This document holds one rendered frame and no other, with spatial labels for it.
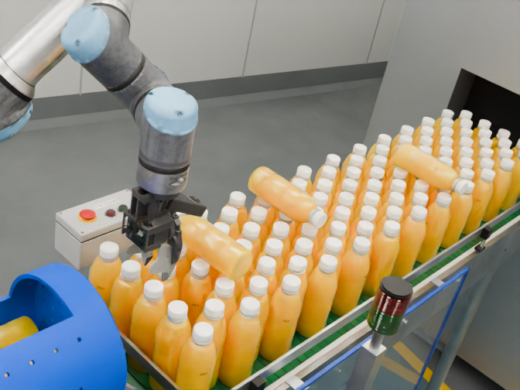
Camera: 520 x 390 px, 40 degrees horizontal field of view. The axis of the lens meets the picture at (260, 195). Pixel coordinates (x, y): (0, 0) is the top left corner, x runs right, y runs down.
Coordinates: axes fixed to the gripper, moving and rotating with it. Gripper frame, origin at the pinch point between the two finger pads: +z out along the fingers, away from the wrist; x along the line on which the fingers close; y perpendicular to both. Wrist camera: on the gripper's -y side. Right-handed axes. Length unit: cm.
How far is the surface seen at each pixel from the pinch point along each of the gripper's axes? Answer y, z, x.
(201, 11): -224, 54, -223
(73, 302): 23.0, -5.9, 4.9
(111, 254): 0.4, 6.0, -13.7
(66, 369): 28.9, -0.3, 12.5
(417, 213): -76, 6, 15
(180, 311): 0.2, 5.5, 8.2
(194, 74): -226, 96, -223
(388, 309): -23.4, -5.4, 38.0
